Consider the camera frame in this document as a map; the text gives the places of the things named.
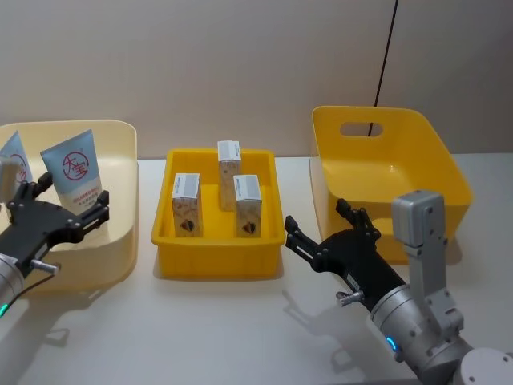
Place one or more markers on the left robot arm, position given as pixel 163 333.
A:
pixel 6 276

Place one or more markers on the pale yellow plastic bin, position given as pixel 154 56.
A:
pixel 120 160

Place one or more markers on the shallow yellow plastic tray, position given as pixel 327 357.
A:
pixel 216 256

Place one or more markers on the blue white cream tube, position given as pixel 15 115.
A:
pixel 74 168
pixel 16 152

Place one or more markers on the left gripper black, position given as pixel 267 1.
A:
pixel 38 224

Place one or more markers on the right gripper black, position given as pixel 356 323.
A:
pixel 356 260

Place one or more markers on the small patterned carton box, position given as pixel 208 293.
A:
pixel 229 176
pixel 186 208
pixel 247 212

